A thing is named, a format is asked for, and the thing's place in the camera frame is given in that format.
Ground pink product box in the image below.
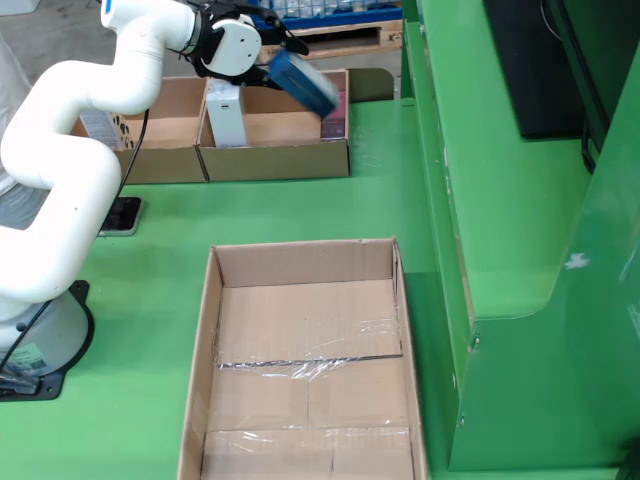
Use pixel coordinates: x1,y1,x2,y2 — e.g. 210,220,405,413
319,88,348,141

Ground green metal cabinet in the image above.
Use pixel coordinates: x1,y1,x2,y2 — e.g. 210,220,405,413
399,0,640,480

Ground blue rectangular product box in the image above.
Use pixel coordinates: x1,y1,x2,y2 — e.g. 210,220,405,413
268,48,342,120

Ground large shallow cardboard tray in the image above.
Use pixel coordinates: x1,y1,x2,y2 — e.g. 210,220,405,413
174,234,426,480

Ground black flat monitor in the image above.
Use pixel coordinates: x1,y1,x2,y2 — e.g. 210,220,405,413
483,0,589,140

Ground white carton with black spots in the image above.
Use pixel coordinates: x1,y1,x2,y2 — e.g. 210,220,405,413
78,110,137,151

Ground smartphone in clear case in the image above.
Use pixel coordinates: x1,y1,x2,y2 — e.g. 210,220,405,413
97,196,145,237

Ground clear plastic bagged goods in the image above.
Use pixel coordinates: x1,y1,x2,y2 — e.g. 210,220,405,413
272,0,401,14

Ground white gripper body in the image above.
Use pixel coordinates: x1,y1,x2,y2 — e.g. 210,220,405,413
192,7,263,79

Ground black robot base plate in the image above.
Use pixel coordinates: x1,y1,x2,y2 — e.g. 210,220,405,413
0,279,96,402

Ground plain white tall carton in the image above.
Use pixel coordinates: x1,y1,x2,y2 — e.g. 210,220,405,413
205,77,250,149

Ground white floor container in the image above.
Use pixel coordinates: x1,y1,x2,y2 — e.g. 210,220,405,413
0,0,40,16

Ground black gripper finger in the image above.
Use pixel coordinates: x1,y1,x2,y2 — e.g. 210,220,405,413
227,63,287,92
208,1,310,56

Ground wooden pallet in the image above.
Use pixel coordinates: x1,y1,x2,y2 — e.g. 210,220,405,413
257,19,404,65

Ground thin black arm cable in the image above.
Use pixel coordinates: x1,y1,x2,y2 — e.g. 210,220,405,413
0,108,150,396

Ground cardboard box with spotted carton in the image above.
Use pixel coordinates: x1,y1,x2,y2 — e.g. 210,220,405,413
69,76,210,185

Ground cardboard box with flap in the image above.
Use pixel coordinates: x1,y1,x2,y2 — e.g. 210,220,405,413
193,68,351,182

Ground blue wire mesh cage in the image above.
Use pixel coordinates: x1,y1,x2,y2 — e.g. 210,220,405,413
269,0,404,25

